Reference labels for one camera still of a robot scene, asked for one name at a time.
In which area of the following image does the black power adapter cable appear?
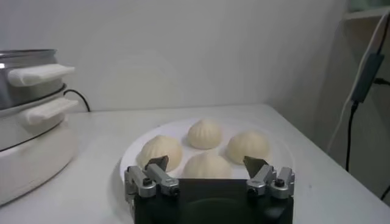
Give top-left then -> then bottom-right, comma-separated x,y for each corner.
345,15 -> 390,173

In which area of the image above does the round white plate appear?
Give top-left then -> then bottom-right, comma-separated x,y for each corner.
119,117 -> 296,186

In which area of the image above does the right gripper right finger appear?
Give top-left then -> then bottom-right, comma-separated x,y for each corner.
243,155 -> 296,200

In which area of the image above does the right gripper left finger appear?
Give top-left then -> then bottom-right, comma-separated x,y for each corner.
124,155 -> 181,200

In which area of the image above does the cooker power cable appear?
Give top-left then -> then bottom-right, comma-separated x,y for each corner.
63,88 -> 91,113

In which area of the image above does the white steamed baozi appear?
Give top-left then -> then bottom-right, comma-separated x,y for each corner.
182,152 -> 232,180
186,118 -> 223,150
138,135 -> 183,173
225,130 -> 271,165

